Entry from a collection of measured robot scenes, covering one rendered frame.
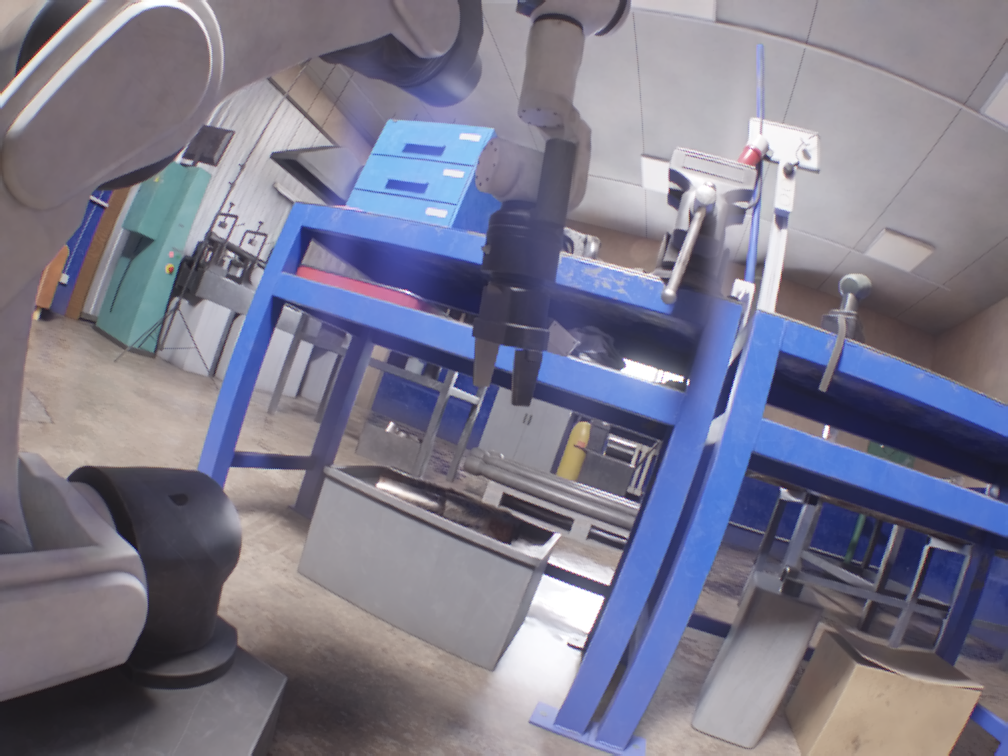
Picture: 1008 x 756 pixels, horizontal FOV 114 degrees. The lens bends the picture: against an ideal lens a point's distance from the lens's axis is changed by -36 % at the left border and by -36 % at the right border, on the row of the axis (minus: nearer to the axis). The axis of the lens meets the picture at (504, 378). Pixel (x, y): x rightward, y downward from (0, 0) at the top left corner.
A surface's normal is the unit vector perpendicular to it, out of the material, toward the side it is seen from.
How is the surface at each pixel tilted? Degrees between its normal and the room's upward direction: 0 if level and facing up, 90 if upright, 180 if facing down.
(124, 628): 90
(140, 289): 90
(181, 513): 43
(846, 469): 90
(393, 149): 90
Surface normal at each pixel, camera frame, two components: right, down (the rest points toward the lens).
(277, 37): 0.92, 0.31
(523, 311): 0.44, 0.18
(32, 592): 0.89, -0.44
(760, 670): -0.46, -0.23
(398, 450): -0.13, -0.13
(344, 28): 0.67, 0.61
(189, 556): 0.98, -0.03
